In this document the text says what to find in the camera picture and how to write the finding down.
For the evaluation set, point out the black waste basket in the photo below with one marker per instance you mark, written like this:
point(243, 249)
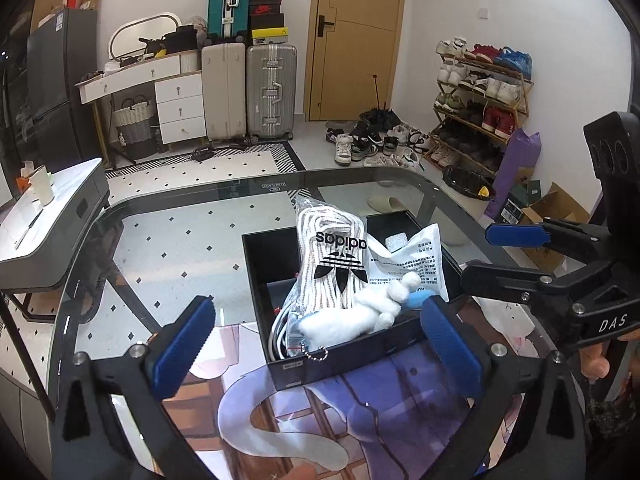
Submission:
point(462, 180)

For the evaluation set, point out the person's right forearm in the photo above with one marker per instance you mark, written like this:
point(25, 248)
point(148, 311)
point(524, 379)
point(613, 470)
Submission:
point(605, 415)

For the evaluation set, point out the black umbrella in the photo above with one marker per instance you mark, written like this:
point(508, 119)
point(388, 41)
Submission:
point(377, 117)

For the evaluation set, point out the open cardboard box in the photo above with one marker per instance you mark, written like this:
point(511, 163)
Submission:
point(550, 207)

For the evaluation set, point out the adidas socks packet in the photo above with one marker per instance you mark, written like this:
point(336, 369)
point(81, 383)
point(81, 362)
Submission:
point(330, 255)

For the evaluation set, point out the purple yoga mat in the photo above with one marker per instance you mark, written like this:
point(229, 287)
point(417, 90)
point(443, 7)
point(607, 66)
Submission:
point(515, 165)

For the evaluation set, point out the grey coffee table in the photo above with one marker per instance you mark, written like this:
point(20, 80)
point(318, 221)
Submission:
point(65, 185)

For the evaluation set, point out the dark green box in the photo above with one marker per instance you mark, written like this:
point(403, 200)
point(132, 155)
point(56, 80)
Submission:
point(532, 191)

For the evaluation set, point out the white pen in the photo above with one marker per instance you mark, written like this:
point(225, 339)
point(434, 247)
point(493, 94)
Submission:
point(27, 230)

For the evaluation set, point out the black bag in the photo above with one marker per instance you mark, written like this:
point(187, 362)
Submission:
point(180, 40)

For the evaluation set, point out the printed desk mat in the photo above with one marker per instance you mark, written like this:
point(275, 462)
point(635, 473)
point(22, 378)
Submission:
point(400, 410)

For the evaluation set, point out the grey low cabinet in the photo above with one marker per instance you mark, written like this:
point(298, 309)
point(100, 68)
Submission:
point(25, 400)

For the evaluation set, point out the rows of assorted shoes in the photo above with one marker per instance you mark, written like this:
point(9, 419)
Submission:
point(500, 120)

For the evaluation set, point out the black yellow shoe box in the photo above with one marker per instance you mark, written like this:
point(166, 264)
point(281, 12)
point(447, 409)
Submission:
point(270, 36)

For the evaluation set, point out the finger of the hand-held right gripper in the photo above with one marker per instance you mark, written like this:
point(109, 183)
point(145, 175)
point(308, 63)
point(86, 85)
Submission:
point(500, 280)
point(515, 235)

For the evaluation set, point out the orange tissue box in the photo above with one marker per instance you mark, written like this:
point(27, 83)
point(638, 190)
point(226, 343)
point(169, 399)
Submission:
point(22, 180)

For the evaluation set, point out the silver suitcase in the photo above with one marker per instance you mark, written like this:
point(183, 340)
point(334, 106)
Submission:
point(270, 70)

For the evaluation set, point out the wooden door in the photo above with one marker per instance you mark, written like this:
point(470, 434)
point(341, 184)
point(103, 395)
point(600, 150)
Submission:
point(360, 60)

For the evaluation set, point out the wooden shoe rack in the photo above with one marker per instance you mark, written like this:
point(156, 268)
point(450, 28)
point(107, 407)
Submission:
point(529, 97)

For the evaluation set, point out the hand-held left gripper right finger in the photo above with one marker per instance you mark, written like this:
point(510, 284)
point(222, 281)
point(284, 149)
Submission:
point(450, 350)

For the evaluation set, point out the red logo shoe box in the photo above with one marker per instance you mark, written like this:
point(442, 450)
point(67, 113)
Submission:
point(266, 10)

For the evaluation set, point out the black labelled shoe box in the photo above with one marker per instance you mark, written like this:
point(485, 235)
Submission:
point(512, 211)

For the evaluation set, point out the person's right hand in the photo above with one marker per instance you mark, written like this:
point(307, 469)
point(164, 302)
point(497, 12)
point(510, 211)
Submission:
point(595, 360)

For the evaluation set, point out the person's left hand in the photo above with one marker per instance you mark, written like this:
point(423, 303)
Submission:
point(300, 475)

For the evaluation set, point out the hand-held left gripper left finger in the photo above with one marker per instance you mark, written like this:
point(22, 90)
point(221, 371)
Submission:
point(185, 345)

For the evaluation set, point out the white foam wrap roll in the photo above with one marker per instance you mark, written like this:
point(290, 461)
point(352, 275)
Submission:
point(397, 242)

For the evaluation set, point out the woven laundry basket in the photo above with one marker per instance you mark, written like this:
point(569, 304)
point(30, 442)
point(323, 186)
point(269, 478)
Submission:
point(132, 132)

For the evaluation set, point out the white dresser with drawers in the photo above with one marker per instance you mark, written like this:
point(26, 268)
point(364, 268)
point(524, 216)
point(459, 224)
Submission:
point(180, 110)

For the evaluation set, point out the black glass cabinet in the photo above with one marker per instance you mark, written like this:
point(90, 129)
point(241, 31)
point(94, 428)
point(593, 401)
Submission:
point(12, 110)

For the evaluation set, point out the white oval mirror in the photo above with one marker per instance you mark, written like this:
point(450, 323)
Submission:
point(135, 35)

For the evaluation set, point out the white printed plastic bag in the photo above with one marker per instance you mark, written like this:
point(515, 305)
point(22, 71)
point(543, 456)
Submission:
point(420, 260)

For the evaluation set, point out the white paper cup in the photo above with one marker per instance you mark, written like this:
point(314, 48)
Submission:
point(41, 187)

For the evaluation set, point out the scattered pile of shoes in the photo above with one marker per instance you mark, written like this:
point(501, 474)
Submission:
point(342, 150)

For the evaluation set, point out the beige suitcase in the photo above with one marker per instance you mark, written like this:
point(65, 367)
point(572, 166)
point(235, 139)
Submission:
point(222, 90)

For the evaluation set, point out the black cardboard box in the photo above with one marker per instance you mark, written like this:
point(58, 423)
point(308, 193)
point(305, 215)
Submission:
point(320, 372)

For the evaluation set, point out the dark grey refrigerator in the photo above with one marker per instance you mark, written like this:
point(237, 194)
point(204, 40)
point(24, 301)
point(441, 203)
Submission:
point(60, 85)

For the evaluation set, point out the teal suitcase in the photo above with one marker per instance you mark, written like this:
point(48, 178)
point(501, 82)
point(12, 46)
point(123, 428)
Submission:
point(220, 0)

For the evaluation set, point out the plain black shoe box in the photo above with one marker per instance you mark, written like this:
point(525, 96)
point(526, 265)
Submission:
point(267, 22)

